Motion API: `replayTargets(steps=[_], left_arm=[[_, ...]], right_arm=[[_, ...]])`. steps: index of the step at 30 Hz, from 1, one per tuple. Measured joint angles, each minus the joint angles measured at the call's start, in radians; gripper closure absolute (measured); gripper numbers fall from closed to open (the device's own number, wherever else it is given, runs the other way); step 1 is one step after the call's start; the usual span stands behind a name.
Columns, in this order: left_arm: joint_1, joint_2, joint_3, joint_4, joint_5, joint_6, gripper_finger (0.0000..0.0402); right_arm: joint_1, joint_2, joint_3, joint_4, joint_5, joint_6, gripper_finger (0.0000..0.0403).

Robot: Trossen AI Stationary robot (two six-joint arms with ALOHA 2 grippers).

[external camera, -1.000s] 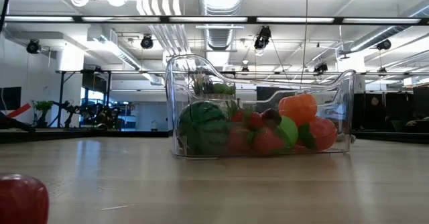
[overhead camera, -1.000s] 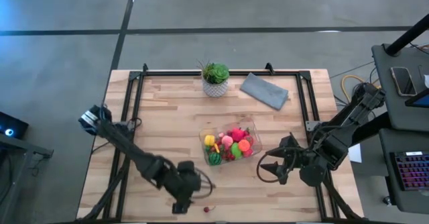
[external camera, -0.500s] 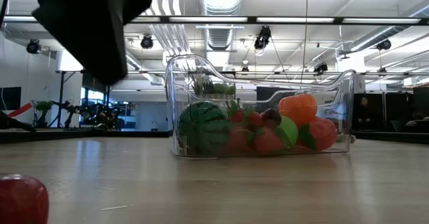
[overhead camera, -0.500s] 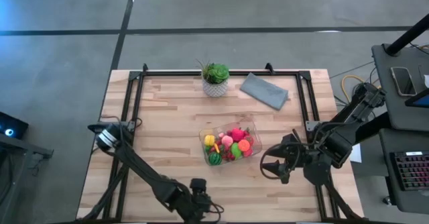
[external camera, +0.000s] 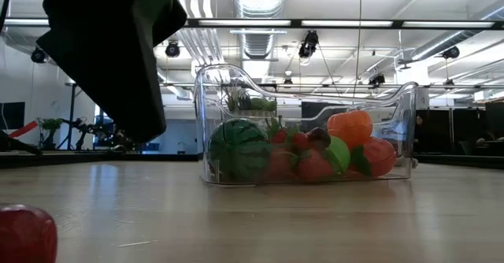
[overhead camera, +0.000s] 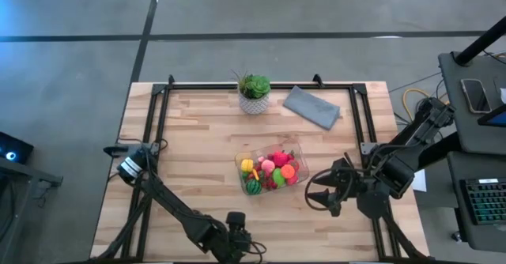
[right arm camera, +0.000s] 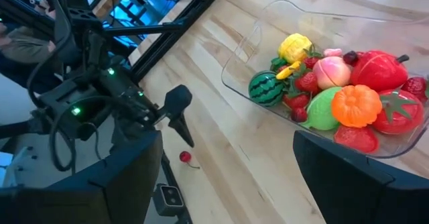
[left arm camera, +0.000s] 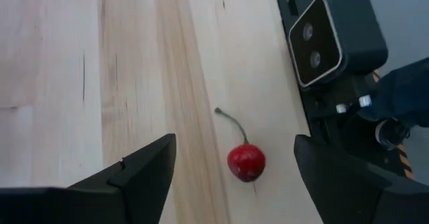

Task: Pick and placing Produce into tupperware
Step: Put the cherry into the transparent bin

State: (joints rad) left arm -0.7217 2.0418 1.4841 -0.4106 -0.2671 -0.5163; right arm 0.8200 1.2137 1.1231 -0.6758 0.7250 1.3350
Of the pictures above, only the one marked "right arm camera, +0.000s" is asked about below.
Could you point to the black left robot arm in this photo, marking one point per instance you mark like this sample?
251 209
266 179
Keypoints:
90 49

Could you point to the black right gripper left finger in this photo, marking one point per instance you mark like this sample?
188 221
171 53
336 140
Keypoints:
83 200

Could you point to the yellow toy banana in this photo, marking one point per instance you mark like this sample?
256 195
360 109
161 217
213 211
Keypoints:
288 71

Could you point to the clear plastic tupperware container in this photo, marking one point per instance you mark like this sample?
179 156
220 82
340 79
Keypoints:
254 33

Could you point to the green striped toy watermelon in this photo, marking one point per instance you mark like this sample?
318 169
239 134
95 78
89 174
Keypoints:
264 90

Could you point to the pink toy peach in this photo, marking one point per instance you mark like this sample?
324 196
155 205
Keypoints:
332 73

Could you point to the black aluminium table frame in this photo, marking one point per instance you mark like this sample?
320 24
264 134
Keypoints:
167 41

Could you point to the small pink toy fruit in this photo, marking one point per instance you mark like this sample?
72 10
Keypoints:
332 52

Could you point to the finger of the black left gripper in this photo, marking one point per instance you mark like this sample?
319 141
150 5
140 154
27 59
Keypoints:
177 103

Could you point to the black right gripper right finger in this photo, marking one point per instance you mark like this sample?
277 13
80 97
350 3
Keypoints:
362 200

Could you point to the round red toy fruit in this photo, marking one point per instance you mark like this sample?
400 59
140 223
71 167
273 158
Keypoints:
357 138

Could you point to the red toy tomato green stem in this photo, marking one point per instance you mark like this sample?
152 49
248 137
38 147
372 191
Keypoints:
402 116

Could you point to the person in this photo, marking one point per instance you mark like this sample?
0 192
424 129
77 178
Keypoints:
23 48

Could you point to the grey table-level camera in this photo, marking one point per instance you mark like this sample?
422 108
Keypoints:
169 198

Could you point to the light green toy fruit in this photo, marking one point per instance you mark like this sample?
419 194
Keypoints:
320 115

